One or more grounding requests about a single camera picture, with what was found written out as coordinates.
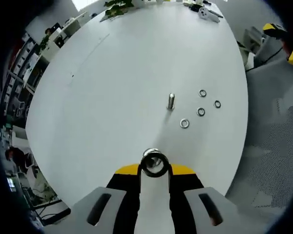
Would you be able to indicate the small leafy plant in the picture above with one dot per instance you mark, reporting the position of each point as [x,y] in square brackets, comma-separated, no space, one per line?
[44,44]

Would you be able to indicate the storage shelf with white bins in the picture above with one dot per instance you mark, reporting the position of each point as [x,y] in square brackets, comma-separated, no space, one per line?
[17,73]

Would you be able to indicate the white desk cabinet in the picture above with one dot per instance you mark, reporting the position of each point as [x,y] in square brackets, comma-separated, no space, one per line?
[70,26]

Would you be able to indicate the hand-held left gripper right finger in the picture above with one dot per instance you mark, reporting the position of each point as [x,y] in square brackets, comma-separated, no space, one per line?
[195,209]

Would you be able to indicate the small steel washer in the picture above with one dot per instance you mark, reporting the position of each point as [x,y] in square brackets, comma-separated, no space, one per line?
[199,93]
[181,123]
[197,111]
[214,104]

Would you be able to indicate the small threaded steel stud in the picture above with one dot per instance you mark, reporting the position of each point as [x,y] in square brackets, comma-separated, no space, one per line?
[171,100]

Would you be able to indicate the white plastic part with holes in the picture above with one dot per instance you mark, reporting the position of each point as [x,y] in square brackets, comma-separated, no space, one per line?
[205,13]

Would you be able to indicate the grey mesh office chair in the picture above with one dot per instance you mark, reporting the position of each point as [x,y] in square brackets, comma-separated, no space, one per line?
[271,146]

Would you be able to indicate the large potted green plant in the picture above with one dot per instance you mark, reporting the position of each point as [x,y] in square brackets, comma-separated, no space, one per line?
[117,9]

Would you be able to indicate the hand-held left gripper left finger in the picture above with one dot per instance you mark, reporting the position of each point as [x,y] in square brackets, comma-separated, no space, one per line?
[107,209]

